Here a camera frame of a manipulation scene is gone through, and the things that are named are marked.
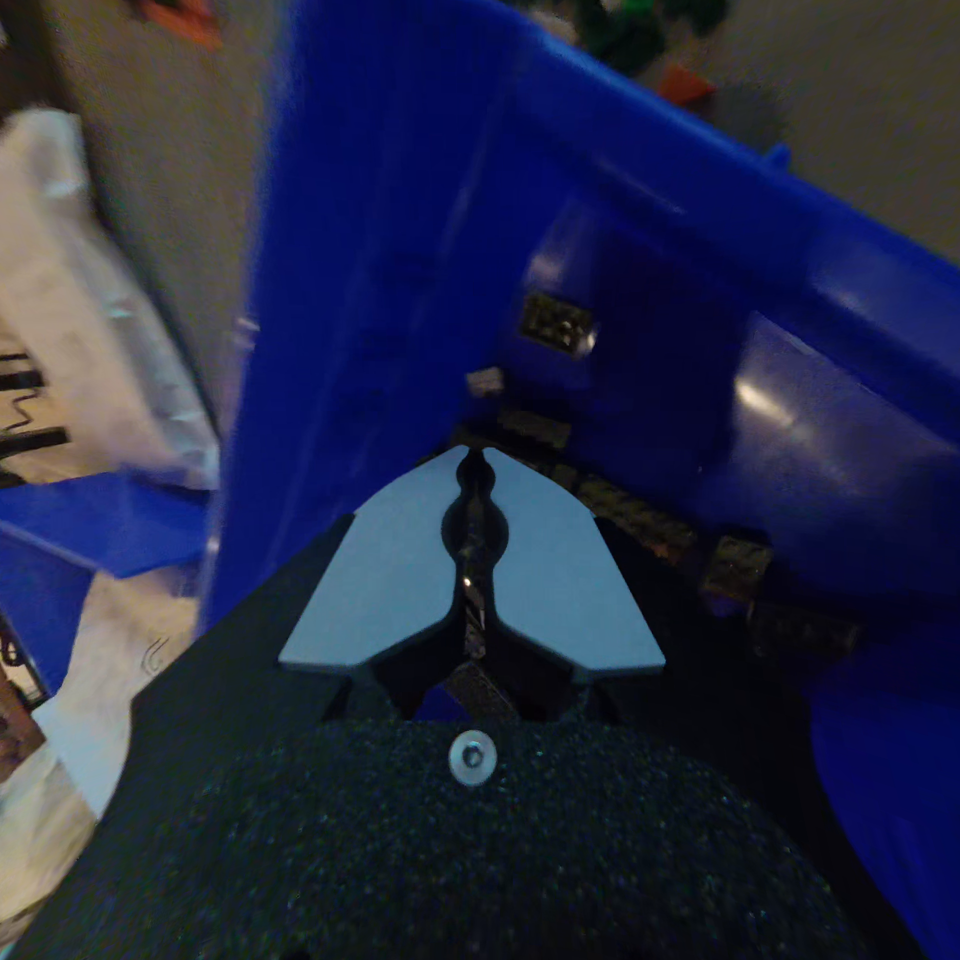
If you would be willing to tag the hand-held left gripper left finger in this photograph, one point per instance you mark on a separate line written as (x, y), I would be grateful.
(375, 585)

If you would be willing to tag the thin dark grey toy plate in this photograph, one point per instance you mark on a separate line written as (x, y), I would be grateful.
(474, 622)

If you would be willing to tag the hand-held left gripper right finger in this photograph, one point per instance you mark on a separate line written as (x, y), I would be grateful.
(577, 592)

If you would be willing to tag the orange toy brick model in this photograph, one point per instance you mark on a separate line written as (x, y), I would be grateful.
(187, 19)

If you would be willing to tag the heap of dark grey bricks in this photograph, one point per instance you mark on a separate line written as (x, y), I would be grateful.
(637, 517)

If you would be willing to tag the pile of small toy bricks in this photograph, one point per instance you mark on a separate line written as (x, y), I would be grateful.
(622, 30)

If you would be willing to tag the blue plastic bin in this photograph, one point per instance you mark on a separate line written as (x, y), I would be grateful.
(112, 517)
(375, 225)

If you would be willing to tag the white printed paper bag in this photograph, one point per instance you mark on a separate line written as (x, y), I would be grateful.
(97, 675)
(75, 300)

